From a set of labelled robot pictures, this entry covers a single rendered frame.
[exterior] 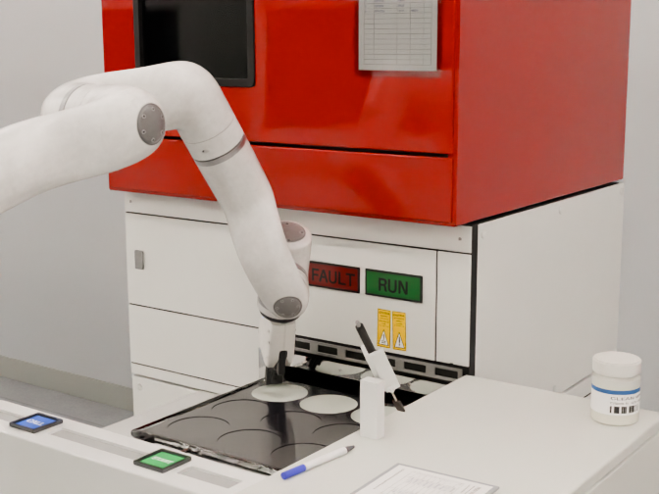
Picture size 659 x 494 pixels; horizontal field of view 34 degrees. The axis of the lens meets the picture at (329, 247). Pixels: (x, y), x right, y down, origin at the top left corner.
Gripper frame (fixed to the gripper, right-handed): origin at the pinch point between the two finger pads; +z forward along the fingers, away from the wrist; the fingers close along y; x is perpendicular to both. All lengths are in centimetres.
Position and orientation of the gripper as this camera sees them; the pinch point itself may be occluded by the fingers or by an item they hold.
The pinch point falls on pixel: (274, 372)
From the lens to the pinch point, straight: 202.6
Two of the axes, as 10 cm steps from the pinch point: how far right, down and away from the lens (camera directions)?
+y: 2.3, 5.8, -7.8
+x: 9.7, -0.5, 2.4
